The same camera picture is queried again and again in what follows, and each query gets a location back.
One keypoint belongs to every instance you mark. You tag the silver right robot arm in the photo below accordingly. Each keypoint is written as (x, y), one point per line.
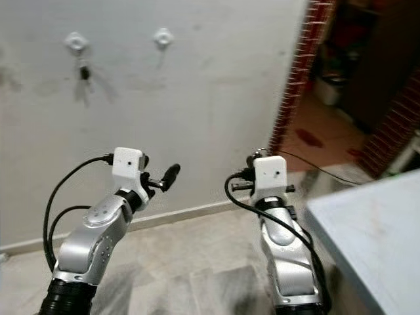
(289, 256)

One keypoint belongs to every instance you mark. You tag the light blue plastic table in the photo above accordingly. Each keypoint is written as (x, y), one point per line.
(367, 243)

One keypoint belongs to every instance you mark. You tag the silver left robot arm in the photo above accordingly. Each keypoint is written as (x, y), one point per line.
(88, 246)

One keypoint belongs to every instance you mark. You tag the dark brown wooden door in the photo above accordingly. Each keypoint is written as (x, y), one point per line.
(380, 59)

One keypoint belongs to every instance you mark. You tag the white pot with dark rim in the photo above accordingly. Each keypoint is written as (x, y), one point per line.
(329, 89)

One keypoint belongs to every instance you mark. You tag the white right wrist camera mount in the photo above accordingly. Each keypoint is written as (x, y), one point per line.
(270, 176)

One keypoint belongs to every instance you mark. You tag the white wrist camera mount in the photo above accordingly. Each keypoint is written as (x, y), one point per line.
(128, 169)
(270, 176)

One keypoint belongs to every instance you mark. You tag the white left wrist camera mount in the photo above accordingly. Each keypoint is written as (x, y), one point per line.
(128, 169)

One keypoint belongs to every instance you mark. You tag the red brick tile door trim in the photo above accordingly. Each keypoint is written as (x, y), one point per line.
(298, 72)
(394, 131)

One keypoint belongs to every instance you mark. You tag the white wall hook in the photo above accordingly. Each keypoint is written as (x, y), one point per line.
(164, 37)
(76, 42)

